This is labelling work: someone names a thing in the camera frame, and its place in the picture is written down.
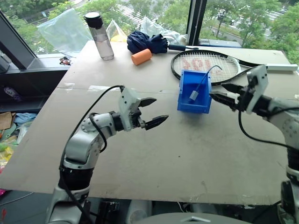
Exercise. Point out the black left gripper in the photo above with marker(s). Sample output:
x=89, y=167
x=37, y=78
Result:
x=137, y=117

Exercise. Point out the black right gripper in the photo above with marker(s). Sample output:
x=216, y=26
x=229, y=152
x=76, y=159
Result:
x=243, y=99

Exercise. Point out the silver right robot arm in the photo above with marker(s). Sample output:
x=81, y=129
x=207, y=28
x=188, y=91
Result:
x=288, y=121

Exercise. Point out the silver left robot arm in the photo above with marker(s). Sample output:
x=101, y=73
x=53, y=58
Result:
x=79, y=144

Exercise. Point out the blue plastic bin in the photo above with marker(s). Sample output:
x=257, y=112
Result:
x=187, y=103

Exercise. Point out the black and white tennis racket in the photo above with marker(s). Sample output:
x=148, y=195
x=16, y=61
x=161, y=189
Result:
x=201, y=61

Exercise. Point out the orange foam cylinder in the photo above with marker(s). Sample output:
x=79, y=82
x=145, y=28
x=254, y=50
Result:
x=141, y=56

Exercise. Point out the navy folded umbrella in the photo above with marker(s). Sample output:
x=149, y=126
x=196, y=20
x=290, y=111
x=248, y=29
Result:
x=144, y=43

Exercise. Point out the clear crumpled plastic bag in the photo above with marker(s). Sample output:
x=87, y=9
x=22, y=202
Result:
x=158, y=28

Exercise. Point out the clear water bottle black lid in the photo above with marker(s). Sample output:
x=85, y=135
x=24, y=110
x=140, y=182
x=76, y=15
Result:
x=102, y=42

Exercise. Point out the yellow plastic bag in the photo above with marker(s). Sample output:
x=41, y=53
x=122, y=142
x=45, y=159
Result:
x=115, y=33

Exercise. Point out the small red black clutter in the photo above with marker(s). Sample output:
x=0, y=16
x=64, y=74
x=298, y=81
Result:
x=65, y=61

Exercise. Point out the grey rounded robot body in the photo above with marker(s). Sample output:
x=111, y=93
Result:
x=191, y=219

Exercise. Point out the bluish clear plastic bag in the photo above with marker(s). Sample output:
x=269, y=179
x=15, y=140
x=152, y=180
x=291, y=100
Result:
x=63, y=30

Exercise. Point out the purple patterned object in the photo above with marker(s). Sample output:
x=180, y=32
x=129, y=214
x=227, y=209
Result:
x=11, y=91

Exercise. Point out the brown cardboard piece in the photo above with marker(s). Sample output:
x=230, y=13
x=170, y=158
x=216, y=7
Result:
x=6, y=120

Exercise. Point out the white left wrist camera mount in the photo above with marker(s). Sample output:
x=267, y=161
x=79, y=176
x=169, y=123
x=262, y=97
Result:
x=127, y=102

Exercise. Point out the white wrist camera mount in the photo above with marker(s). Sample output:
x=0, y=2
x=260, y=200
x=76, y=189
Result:
x=127, y=102
x=259, y=79

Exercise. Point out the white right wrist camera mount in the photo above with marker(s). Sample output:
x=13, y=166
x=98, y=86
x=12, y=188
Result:
x=259, y=79

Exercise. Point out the black window frame post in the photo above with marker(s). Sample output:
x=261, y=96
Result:
x=196, y=21

